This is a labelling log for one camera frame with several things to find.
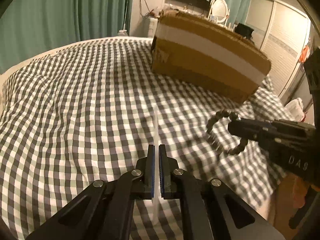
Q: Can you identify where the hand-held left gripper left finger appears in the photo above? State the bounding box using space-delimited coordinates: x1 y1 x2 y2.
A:
25 144 155 240

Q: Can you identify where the wide green curtain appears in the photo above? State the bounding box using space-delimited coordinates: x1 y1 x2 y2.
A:
0 0 135 74

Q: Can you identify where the red hanging ornament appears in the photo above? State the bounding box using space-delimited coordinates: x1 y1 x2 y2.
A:
299 44 313 63

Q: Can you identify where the dark bead bracelet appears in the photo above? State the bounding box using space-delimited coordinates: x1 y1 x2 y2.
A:
206 109 249 155

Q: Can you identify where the white crumpled bag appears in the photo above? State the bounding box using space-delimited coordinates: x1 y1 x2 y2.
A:
286 97 307 123

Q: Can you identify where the cardboard box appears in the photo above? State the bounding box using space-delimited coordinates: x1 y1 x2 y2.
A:
151 12 272 104

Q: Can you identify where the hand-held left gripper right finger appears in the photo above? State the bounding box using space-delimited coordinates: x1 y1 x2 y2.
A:
158 144 283 240

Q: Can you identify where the white drawer unit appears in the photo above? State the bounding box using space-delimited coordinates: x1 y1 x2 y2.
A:
143 16 160 38

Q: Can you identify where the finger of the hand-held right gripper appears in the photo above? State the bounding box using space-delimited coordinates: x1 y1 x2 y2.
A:
227 120 275 145
236 117 310 133

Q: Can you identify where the black bag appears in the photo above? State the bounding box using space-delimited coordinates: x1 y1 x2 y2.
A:
235 22 254 39

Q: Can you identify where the dark wall cable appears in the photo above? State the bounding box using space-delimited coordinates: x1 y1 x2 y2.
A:
139 0 151 16

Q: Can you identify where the white louvred wardrobe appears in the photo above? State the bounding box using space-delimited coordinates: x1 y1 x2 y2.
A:
250 0 313 98

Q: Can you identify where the clear plastic strip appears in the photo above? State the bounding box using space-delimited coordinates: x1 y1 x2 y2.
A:
151 105 160 227

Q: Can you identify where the white oval vanity mirror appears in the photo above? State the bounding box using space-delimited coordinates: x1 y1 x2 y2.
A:
209 0 229 25

